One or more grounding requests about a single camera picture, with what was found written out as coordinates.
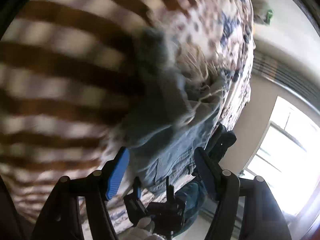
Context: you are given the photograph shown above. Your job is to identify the blue denim pants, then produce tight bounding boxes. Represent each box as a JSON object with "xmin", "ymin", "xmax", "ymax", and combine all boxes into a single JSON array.
[{"xmin": 113, "ymin": 28, "xmax": 232, "ymax": 195}]

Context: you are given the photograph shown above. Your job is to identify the white gloved hand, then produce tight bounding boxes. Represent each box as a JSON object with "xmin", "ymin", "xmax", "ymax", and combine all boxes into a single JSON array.
[{"xmin": 118, "ymin": 217, "xmax": 165, "ymax": 240}]

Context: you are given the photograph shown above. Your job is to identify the floral fleece bed blanket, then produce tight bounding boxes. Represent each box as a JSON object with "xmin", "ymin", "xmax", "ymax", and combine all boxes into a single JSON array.
[{"xmin": 1, "ymin": 0, "xmax": 254, "ymax": 223}]

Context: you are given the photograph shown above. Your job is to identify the window with white frame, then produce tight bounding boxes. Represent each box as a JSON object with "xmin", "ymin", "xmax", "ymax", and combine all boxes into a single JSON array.
[{"xmin": 239, "ymin": 97, "xmax": 319, "ymax": 217}]

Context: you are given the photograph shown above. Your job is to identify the small green item on sill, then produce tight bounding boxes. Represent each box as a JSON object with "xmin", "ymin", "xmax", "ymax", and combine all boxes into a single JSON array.
[{"xmin": 263, "ymin": 9, "xmax": 273, "ymax": 25}]

